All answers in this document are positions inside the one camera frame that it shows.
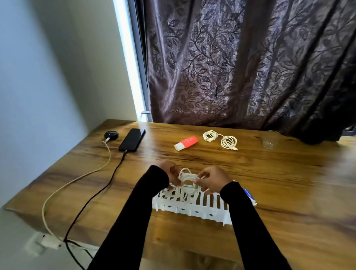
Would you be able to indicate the person's left hand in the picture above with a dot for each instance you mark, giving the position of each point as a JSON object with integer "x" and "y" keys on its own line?
{"x": 171, "y": 171}

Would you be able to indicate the person's right hand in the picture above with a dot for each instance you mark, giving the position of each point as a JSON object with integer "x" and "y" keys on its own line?
{"x": 218, "y": 179}

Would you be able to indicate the person's right thumb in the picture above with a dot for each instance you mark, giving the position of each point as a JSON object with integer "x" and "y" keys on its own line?
{"x": 199, "y": 182}

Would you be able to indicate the person's left fingers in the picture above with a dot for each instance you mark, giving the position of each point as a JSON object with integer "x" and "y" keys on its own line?
{"x": 176, "y": 175}

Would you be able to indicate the person's right forearm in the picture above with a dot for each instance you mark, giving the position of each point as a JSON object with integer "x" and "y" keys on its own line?
{"x": 250, "y": 231}

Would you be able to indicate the person's left forearm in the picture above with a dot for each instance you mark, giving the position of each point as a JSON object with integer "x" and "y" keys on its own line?
{"x": 133, "y": 217}

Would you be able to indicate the white plastic slotted basket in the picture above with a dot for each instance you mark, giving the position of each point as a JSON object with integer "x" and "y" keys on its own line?
{"x": 194, "y": 208}

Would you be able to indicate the orange tube with white cap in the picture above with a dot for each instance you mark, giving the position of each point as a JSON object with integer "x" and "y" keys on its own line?
{"x": 187, "y": 142}

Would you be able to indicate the blue and white tube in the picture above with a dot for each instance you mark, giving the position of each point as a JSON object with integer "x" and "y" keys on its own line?
{"x": 250, "y": 197}

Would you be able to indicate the black smartphone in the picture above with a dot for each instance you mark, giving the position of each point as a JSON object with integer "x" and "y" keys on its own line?
{"x": 132, "y": 139}

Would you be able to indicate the black earbuds case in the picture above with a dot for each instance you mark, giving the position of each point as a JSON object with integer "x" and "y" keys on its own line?
{"x": 111, "y": 135}

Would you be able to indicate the clear plastic cup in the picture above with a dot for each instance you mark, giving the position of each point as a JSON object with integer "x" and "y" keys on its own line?
{"x": 270, "y": 140}

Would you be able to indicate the brown leaf-patterned curtain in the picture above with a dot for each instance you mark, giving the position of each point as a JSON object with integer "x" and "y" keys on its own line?
{"x": 236, "y": 61}

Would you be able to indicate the white power adapter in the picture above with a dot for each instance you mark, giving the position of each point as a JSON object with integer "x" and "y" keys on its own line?
{"x": 51, "y": 241}

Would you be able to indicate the grey window frame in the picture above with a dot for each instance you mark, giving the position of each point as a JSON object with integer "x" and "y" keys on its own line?
{"x": 139, "y": 64}

